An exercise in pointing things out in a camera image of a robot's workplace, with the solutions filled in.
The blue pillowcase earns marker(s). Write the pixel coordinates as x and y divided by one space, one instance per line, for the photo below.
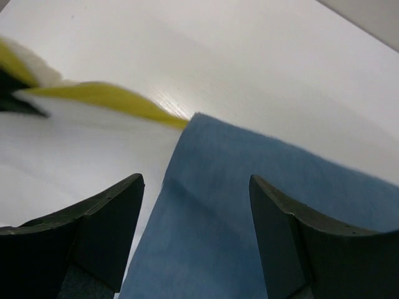
200 240

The white pillow yellow edge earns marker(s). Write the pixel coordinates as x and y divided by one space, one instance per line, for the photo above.
96 135

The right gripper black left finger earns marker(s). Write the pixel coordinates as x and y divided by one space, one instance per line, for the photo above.
80 251

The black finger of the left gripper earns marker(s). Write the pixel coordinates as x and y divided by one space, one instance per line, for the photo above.
10 103

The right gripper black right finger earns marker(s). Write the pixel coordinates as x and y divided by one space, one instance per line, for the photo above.
307 254

